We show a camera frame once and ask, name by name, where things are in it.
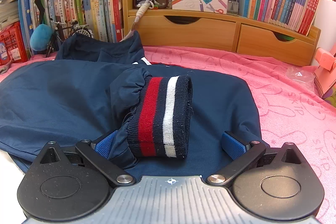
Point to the small clear bottle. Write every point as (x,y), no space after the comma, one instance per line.
(233,5)

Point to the clear plastic bag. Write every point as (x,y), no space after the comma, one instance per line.
(299,77)

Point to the red plastic crate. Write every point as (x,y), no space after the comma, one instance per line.
(15,43)

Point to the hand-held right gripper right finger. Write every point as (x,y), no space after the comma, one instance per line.
(233,144)

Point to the stack of paper booklets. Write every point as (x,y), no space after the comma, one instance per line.
(8,11)

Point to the small grey cloth item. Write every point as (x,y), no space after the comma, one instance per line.
(4,69)

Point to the wooden drawer organizer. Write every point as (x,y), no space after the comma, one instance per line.
(210,32)

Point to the navy white striped jacket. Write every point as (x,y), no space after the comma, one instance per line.
(65,98)

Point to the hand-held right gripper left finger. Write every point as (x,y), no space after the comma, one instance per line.
(105,145)

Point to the blue plush ball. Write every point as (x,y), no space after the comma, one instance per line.
(40,37)

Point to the pink toy house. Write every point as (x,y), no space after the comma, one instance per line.
(325,74)

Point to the black model bicycle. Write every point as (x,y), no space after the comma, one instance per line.
(84,31)

